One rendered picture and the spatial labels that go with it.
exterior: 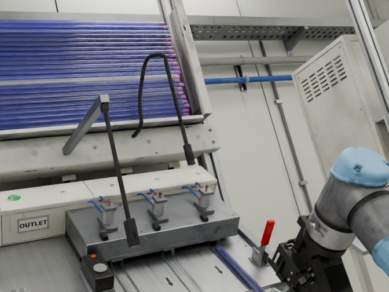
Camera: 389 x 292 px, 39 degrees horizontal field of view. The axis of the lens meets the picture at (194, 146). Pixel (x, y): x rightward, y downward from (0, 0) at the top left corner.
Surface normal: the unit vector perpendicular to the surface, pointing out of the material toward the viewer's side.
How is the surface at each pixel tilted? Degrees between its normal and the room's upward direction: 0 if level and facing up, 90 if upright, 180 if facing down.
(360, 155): 57
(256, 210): 90
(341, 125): 90
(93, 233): 43
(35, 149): 90
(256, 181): 90
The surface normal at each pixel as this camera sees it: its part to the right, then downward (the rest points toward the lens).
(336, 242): -0.10, 0.57
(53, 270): 0.11, -0.91
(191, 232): 0.48, 0.39
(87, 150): 0.43, -0.33
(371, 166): 0.23, -0.79
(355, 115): -0.87, 0.10
